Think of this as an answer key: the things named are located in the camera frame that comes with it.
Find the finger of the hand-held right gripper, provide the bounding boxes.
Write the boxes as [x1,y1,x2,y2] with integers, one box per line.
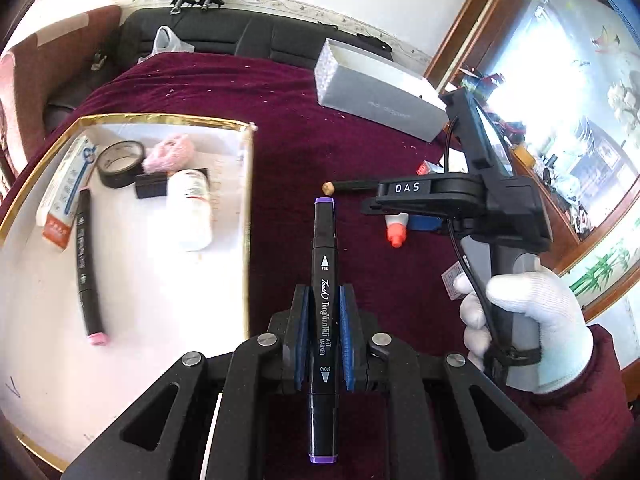
[361,195,451,218]

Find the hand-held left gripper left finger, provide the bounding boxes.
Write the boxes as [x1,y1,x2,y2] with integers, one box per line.
[60,284,313,480]

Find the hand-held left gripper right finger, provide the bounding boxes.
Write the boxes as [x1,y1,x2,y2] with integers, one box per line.
[339,284,586,480]

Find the small bottle orange cap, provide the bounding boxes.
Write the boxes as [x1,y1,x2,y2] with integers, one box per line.
[385,212,410,249]

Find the black marker tan cap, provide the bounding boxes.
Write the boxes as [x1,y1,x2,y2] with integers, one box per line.
[321,176,388,196]

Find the black marker purple cap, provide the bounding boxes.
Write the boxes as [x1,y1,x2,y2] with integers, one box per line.
[306,196,342,465]

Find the gold-edged white tray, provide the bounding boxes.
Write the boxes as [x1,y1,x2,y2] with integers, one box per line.
[0,114,258,473]

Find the white bottle red label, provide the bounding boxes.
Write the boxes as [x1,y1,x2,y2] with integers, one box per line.
[166,169,213,252]

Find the black marker pink cap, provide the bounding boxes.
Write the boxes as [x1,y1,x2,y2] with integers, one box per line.
[75,187,110,347]

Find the black tape roll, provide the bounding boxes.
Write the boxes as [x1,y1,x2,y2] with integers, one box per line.
[96,140,146,191]

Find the white and orange toothpaste box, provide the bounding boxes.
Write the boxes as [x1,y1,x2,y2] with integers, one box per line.
[36,136,98,251]

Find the person's right forearm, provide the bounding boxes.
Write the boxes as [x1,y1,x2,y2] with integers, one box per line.
[505,324,636,480]

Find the person's right hand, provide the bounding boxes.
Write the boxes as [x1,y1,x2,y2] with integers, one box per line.
[452,266,596,395]

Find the small printed paper card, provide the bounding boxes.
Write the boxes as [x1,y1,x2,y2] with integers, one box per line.
[441,260,468,302]

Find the large grey shoe box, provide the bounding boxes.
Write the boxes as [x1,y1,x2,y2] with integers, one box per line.
[314,37,451,143]

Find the painted glass cabinet door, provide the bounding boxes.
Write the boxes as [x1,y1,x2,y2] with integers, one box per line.
[480,0,640,311]

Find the wooden cabinet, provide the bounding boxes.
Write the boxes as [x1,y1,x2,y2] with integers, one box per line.
[425,0,640,321]

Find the black sofa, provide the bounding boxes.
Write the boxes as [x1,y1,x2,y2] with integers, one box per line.
[117,6,351,71]

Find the white plastic bag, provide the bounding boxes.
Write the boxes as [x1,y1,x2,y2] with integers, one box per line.
[150,25,195,56]

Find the black bag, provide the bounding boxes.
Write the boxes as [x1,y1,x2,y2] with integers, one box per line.
[42,30,126,131]

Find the red upholstered chair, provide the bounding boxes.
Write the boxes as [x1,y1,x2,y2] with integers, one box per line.
[0,4,123,126]

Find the pink fluffy hair tie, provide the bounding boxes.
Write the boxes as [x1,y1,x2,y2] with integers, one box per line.
[142,134,196,176]

